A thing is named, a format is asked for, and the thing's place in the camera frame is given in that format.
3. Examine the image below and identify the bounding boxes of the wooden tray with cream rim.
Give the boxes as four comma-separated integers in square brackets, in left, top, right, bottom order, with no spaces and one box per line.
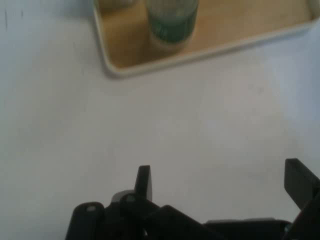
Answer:
[92,0,320,80]

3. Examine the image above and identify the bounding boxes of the green label water bottle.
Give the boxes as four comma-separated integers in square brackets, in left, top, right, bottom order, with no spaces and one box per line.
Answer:
[144,0,200,50]
[98,0,137,8]

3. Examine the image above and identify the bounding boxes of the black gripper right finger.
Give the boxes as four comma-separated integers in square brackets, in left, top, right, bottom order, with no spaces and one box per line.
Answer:
[282,158,320,240]

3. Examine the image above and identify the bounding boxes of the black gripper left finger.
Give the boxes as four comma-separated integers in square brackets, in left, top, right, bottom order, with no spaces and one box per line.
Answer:
[65,164,226,240]

